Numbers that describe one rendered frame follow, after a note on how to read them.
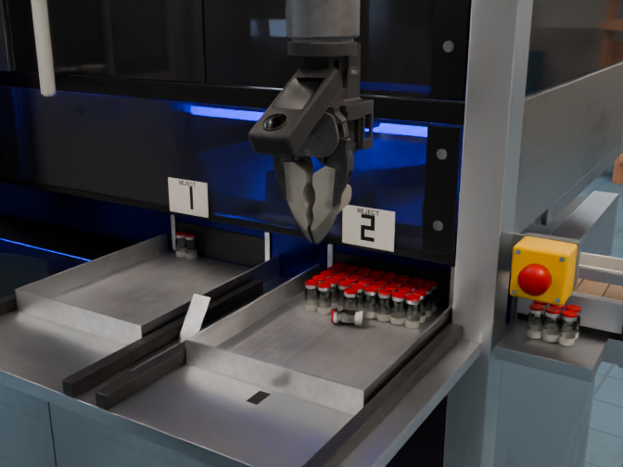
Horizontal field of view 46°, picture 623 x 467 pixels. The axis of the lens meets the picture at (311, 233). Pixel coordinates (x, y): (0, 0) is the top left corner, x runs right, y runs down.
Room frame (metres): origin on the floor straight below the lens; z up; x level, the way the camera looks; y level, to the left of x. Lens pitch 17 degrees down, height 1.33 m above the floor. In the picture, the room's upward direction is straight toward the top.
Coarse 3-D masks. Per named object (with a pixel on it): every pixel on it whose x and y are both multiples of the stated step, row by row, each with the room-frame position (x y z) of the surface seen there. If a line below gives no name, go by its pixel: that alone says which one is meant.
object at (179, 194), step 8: (176, 184) 1.22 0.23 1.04; (184, 184) 1.21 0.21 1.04; (192, 184) 1.20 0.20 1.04; (200, 184) 1.19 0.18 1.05; (176, 192) 1.22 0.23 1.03; (184, 192) 1.21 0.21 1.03; (200, 192) 1.19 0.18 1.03; (176, 200) 1.22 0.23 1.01; (184, 200) 1.21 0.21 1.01; (200, 200) 1.19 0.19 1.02; (176, 208) 1.22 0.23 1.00; (184, 208) 1.21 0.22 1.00; (200, 208) 1.19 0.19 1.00; (208, 208) 1.18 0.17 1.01; (200, 216) 1.19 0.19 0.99; (208, 216) 1.18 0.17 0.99
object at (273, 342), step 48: (288, 288) 1.08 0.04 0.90; (192, 336) 0.88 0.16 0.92; (240, 336) 0.95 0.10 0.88; (288, 336) 0.95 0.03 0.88; (336, 336) 0.95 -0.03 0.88; (384, 336) 0.95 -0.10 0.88; (432, 336) 0.92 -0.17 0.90; (288, 384) 0.79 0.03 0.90; (336, 384) 0.76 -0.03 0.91; (384, 384) 0.79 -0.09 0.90
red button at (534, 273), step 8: (528, 264) 0.89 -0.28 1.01; (536, 264) 0.89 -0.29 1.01; (520, 272) 0.88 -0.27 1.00; (528, 272) 0.88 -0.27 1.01; (536, 272) 0.87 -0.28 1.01; (544, 272) 0.87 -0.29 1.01; (520, 280) 0.88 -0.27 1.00; (528, 280) 0.87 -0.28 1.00; (536, 280) 0.87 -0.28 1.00; (544, 280) 0.87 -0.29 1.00; (528, 288) 0.87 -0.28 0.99; (536, 288) 0.87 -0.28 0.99; (544, 288) 0.87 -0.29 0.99; (536, 296) 0.87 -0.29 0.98
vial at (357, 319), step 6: (336, 312) 0.99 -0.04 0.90; (342, 312) 0.99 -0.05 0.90; (348, 312) 0.99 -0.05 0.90; (354, 312) 0.99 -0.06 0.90; (360, 312) 0.99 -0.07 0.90; (336, 318) 0.99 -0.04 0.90; (342, 318) 0.99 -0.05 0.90; (348, 318) 0.98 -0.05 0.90; (354, 318) 0.98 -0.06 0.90; (360, 318) 0.98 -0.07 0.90; (342, 324) 0.99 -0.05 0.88; (348, 324) 0.99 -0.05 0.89; (354, 324) 0.98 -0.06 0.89; (360, 324) 0.98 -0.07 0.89
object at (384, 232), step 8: (344, 208) 1.05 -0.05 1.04; (352, 208) 1.04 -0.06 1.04; (360, 208) 1.04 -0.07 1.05; (368, 208) 1.03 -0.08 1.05; (344, 216) 1.05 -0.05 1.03; (352, 216) 1.04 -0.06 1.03; (360, 216) 1.04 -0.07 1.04; (376, 216) 1.02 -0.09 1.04; (384, 216) 1.02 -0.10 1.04; (392, 216) 1.01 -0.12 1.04; (344, 224) 1.05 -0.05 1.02; (352, 224) 1.04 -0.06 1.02; (360, 224) 1.04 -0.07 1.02; (368, 224) 1.03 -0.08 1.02; (376, 224) 1.02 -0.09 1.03; (384, 224) 1.02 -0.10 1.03; (392, 224) 1.01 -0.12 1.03; (344, 232) 1.05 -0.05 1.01; (352, 232) 1.04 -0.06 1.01; (360, 232) 1.04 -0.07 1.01; (368, 232) 1.03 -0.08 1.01; (376, 232) 1.02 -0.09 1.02; (384, 232) 1.02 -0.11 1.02; (392, 232) 1.01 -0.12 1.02; (344, 240) 1.05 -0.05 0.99; (352, 240) 1.04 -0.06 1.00; (360, 240) 1.04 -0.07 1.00; (376, 240) 1.02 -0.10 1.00; (384, 240) 1.02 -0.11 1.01; (392, 240) 1.01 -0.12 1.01; (376, 248) 1.02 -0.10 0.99; (384, 248) 1.02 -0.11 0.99; (392, 248) 1.01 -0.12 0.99
